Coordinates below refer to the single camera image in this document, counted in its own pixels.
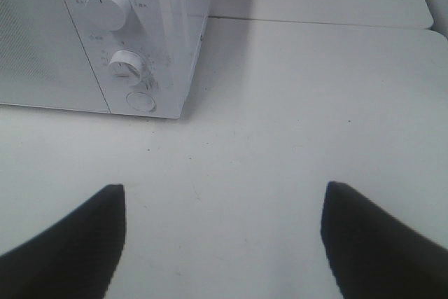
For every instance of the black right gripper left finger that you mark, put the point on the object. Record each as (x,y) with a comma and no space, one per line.
(74,258)

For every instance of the round white door button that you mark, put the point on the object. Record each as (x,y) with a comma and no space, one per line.
(140,101)

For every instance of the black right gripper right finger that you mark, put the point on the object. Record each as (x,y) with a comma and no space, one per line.
(372,254)

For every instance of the white microwave oven body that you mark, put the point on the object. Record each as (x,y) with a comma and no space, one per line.
(166,34)

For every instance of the white microwave knob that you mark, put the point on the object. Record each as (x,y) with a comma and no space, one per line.
(109,15)
(128,66)

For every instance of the white microwave door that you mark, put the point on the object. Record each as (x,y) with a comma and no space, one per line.
(43,62)

